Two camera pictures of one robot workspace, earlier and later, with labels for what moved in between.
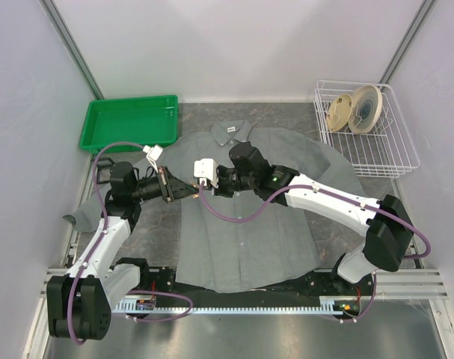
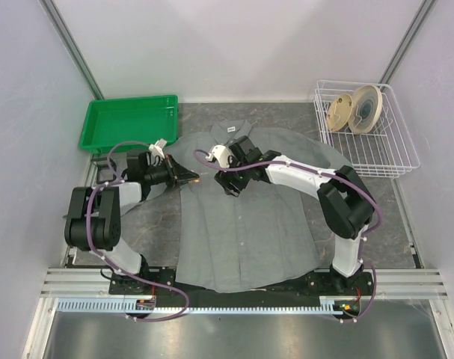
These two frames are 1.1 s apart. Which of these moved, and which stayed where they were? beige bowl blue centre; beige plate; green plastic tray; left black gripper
Moved: left black gripper
Stayed: beige plate; green plastic tray; beige bowl blue centre
